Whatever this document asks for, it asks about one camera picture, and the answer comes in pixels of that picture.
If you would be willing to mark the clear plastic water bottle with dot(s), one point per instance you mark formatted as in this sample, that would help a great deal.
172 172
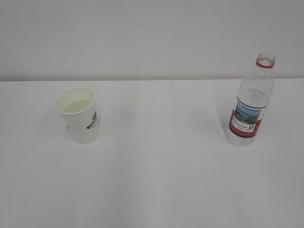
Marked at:
253 97

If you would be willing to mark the white paper cup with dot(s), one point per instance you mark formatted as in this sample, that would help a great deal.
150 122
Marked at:
78 109

